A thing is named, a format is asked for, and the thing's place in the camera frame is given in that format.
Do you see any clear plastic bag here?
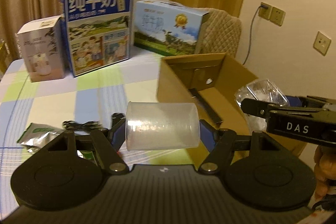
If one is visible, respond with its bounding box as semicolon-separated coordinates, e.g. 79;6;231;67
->
235;79;289;133

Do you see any black usb cable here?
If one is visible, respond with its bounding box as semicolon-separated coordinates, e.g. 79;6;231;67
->
62;120;108;132

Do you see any clear plastic cup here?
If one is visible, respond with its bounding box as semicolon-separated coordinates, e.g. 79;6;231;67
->
125;102;201;151

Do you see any silver green foil pouch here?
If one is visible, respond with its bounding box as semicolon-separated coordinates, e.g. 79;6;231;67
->
17;121;101;154

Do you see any black shaver box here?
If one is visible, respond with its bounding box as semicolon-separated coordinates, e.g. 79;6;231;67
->
189;88;223;125

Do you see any person's right hand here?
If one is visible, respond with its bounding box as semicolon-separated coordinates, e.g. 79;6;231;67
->
314;146;335;201

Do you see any checkered table cloth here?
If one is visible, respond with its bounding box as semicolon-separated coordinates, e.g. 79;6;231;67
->
0;45;200;217

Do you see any brown cardboard box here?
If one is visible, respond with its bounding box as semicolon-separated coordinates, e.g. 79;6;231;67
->
156;52;308;164

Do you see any quilted beige chair cover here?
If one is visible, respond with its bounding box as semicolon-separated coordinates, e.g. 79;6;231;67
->
199;8;242;58

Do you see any white humidifier box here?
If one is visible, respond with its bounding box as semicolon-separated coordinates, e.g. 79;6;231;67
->
18;15;65;82

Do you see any light blue milk box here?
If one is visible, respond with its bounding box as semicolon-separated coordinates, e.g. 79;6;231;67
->
134;0;210;56

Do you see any dark blue milk carton box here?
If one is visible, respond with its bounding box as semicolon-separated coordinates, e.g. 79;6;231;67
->
60;0;133;77

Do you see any wall switch plate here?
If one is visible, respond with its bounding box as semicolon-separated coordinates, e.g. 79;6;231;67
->
313;31;331;56

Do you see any wall socket plain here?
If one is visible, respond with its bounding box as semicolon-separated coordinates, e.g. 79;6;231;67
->
269;7;286;26

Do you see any wall socket with plug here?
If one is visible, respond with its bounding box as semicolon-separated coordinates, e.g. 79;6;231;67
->
258;2;273;20

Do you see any black charger cable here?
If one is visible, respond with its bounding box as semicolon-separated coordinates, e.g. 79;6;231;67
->
241;4;268;66

